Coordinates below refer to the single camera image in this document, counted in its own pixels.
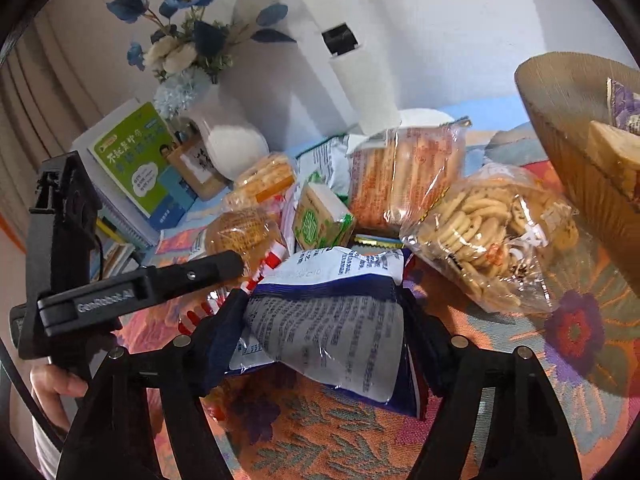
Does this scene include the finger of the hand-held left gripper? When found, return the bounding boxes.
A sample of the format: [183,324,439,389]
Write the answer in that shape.
[149,250,246,295]

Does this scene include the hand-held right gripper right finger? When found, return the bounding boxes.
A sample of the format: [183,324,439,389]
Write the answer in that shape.
[400,292,583,480]

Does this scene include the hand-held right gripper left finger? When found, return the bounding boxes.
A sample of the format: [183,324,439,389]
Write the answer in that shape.
[55,287,251,480]

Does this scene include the round cake packet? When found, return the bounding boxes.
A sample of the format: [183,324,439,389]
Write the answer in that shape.
[192,207,281,271]

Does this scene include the blue and white snack bag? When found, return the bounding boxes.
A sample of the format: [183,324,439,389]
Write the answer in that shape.
[222,245,426,418]

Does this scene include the brown ribbed glass bowl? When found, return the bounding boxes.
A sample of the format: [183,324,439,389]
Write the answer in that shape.
[515,52,640,268]

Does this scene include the yellow snack packet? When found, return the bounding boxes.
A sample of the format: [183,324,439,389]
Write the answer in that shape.
[587,120,640,198]

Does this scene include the cream purple-patterned snack bag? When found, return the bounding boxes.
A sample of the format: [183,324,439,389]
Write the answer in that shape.
[605,77,640,136]

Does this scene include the person's left hand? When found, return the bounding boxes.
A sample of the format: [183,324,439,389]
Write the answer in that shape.
[30,362,93,423]

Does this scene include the stack of books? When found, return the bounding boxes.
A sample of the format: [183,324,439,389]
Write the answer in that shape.
[70,100,166,281]

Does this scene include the red-white striped snack packet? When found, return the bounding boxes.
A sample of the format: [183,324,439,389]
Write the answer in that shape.
[180,240,288,336]

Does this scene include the orange square cracker packet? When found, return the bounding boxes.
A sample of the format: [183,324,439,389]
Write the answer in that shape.
[225,152,296,211]

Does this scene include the green snack carton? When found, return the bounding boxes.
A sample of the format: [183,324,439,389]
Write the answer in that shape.
[292,180,356,251]

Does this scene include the white ribbed vase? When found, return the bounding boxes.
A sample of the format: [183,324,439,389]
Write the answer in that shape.
[187,82,271,181]

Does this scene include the clear bag of round biscuits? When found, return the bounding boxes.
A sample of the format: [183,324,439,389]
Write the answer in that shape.
[400,162,581,313]

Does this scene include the floral woven tablecloth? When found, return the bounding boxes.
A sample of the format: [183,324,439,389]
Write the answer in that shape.
[125,155,640,480]

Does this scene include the beige curtain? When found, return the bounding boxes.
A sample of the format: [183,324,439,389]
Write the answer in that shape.
[0,5,131,251]

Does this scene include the orange striped cracker bag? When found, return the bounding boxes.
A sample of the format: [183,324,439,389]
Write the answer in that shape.
[347,120,468,233]

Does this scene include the blue and white artificial flowers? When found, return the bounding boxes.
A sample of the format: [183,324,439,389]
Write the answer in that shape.
[105,0,298,121]

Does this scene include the white desk lamp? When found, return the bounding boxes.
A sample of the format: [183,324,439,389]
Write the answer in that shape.
[275,0,458,136]

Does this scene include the light blue cloth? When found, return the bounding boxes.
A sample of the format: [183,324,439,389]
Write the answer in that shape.
[290,95,531,161]

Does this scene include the small wooden picture frame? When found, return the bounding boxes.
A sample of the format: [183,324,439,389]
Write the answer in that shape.
[166,140,231,201]

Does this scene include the black cable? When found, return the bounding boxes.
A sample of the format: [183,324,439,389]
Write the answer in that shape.
[0,337,63,443]

